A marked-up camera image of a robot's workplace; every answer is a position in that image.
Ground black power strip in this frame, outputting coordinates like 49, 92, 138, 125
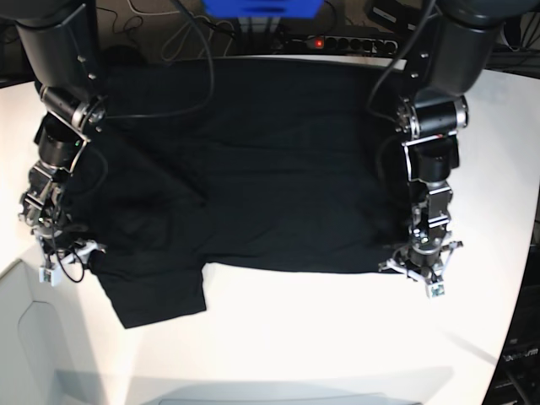
292, 35, 399, 57

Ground black T-shirt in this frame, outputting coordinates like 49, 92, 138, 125
62, 59, 409, 328

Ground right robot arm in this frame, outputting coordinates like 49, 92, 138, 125
1, 1, 106, 267

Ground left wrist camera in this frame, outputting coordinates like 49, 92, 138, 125
425, 282, 446, 300

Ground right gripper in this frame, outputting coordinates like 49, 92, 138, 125
33, 230, 105, 270

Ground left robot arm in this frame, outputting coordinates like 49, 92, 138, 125
380, 1, 536, 298

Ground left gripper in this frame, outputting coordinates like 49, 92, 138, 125
378, 238, 463, 287

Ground blue box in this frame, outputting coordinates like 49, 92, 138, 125
202, 0, 324, 19

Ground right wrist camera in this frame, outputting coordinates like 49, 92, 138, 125
39, 266, 62, 287

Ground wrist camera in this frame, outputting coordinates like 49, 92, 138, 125
39, 266, 62, 287
425, 282, 446, 300

